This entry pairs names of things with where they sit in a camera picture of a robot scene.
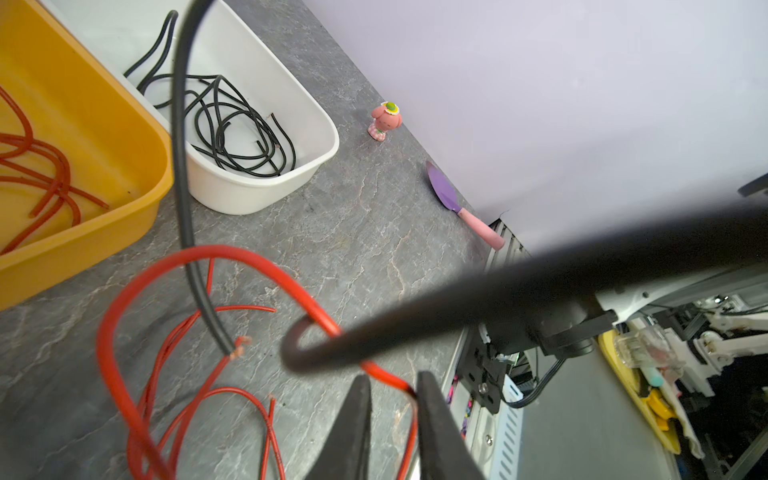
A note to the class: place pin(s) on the white plastic bin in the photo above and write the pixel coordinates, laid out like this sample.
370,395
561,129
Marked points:
254,134

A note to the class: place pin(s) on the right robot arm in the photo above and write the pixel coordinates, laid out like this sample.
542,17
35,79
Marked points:
626,300

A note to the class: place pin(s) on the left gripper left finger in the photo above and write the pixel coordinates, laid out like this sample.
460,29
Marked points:
346,452

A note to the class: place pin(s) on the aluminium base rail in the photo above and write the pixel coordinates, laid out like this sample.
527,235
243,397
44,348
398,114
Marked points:
478,381

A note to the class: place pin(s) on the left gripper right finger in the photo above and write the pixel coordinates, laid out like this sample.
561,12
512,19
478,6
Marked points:
443,454

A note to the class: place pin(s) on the yellow plastic bin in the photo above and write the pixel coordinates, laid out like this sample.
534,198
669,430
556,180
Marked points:
83,165

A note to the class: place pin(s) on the pink toy figure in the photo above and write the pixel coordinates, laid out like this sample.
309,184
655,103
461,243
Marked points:
386,117

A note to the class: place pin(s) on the purple object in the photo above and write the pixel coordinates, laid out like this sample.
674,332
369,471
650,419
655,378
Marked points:
446,194

